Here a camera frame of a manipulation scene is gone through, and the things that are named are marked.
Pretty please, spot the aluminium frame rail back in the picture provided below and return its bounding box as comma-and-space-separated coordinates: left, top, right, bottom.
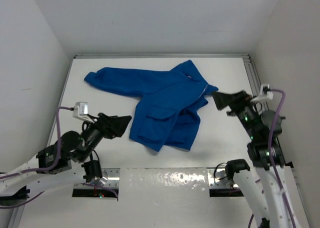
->
74, 53, 250, 59

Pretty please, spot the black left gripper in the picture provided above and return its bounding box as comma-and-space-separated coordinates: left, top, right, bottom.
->
79, 111, 133, 162

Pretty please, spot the aluminium frame rail left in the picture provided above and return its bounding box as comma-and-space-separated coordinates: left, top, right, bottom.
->
7, 55, 77, 228

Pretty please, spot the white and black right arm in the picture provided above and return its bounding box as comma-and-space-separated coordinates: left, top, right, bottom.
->
212, 85, 301, 228

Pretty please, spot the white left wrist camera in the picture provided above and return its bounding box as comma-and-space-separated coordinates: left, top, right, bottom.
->
72, 101, 93, 122

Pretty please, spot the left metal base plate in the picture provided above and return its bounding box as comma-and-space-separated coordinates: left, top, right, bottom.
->
89, 168, 120, 189

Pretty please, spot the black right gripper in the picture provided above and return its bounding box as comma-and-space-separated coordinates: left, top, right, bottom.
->
211, 89, 259, 140

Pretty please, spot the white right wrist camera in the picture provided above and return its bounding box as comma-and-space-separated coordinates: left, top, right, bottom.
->
251, 84, 274, 103

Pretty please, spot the metal base plate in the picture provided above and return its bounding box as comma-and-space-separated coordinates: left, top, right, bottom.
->
207, 167, 239, 190
89, 168, 120, 189

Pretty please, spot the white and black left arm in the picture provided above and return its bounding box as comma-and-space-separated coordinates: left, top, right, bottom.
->
0, 112, 132, 210

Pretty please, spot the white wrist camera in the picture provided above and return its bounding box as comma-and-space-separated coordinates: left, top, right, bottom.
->
72, 101, 93, 122
251, 84, 274, 103

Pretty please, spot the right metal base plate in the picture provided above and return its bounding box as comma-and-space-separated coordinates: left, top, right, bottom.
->
207, 167, 239, 190

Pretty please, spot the blue zip-up jacket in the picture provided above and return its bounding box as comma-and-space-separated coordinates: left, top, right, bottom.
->
84, 60, 219, 152

